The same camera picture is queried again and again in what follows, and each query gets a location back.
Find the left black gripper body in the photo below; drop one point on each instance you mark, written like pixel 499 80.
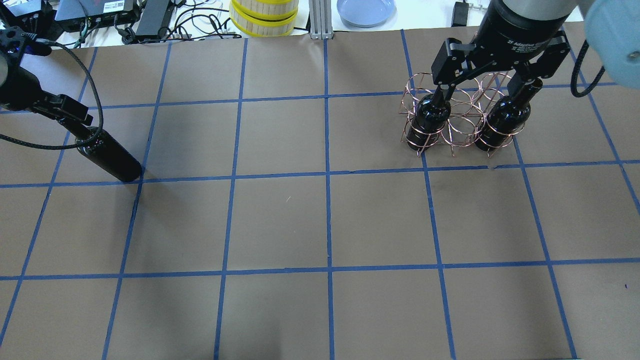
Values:
pixel 20 90

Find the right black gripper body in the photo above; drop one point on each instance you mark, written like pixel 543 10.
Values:
pixel 510 31

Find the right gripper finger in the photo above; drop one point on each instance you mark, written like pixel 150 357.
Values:
pixel 544 67
pixel 458 62

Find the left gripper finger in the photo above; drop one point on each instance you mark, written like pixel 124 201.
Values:
pixel 81 132
pixel 63 106

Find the dark wine bottle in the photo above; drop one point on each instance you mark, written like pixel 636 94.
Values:
pixel 108 154

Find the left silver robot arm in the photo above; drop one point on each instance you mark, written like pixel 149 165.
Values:
pixel 15 43

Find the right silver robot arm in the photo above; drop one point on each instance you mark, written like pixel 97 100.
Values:
pixel 611 29

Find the dark bottle in basket far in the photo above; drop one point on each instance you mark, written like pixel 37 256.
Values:
pixel 429 118

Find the dark bottle in basket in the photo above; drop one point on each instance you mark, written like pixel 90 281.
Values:
pixel 429 118
pixel 508 115

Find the dark bottle in basket near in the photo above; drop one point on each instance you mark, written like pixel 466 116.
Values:
pixel 508 115

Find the black power adapter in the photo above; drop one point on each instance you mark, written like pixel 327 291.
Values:
pixel 460 14

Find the blue plate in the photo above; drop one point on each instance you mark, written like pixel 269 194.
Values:
pixel 365 13

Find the large black power brick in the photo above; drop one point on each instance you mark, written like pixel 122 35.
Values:
pixel 154 20

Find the copper wire wine basket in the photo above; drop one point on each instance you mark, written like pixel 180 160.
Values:
pixel 470 110

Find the aluminium frame post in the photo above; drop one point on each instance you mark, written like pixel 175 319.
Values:
pixel 320 17

